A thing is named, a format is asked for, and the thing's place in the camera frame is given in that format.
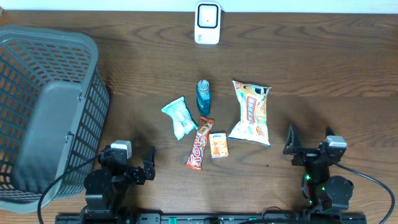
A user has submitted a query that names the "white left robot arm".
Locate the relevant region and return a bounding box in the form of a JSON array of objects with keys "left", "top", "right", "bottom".
[{"left": 80, "top": 146, "right": 155, "bottom": 223}]

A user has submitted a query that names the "teal liquid bottle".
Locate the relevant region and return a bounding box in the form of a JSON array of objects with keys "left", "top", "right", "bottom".
[{"left": 196, "top": 80, "right": 211, "bottom": 116}]

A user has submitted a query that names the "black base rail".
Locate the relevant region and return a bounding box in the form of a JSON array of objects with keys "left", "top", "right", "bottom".
[{"left": 55, "top": 207, "right": 367, "bottom": 224}]

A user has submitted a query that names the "light teal wipes packet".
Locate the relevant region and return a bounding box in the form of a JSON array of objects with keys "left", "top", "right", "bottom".
[{"left": 161, "top": 96, "right": 198, "bottom": 140}]

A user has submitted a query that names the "large yellow snack bag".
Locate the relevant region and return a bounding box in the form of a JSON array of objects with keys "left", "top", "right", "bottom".
[{"left": 228, "top": 80, "right": 271, "bottom": 146}]

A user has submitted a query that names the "white barcode scanner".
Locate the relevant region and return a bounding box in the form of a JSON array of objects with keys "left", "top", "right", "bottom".
[{"left": 194, "top": 1, "right": 221, "bottom": 45}]

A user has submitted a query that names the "grey plastic lattice basket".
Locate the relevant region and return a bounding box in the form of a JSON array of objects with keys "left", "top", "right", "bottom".
[{"left": 1, "top": 26, "right": 109, "bottom": 213}]

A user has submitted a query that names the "orange tissue pack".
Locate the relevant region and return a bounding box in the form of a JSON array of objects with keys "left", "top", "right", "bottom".
[{"left": 209, "top": 133, "right": 229, "bottom": 159}]

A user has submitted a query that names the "red chocolate bar wrapper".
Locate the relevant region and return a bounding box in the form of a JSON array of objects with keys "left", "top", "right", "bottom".
[{"left": 186, "top": 116, "right": 215, "bottom": 170}]

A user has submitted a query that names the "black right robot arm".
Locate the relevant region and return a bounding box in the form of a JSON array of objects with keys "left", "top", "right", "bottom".
[{"left": 283, "top": 125, "right": 354, "bottom": 212}]

